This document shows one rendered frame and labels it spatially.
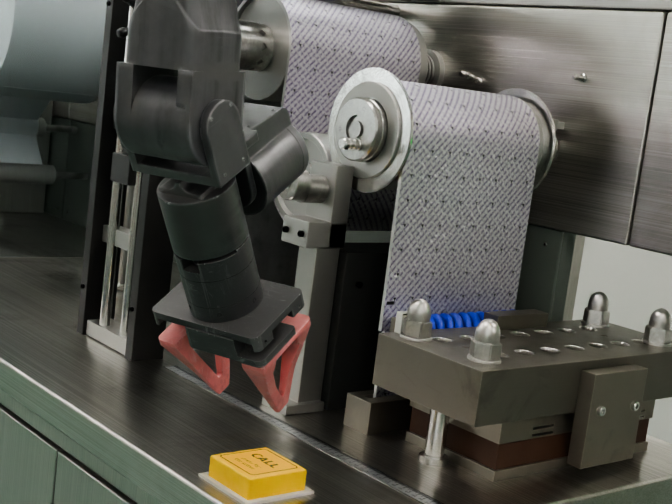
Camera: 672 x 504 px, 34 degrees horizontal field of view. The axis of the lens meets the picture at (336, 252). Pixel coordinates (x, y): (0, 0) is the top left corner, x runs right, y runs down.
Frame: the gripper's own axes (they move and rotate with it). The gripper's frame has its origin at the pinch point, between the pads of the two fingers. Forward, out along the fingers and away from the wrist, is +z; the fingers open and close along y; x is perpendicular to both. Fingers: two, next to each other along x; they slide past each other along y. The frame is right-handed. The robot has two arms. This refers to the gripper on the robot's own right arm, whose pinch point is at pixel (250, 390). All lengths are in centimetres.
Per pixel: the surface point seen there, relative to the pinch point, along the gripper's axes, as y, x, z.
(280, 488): 5.4, -6.0, 19.3
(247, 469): 8.2, -5.2, 17.0
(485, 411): -7.2, -25.1, 21.2
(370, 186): 15.2, -43.1, 8.5
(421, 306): 4.1, -33.3, 16.4
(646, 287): 61, -276, 196
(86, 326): 60, -31, 33
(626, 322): 66, -270, 210
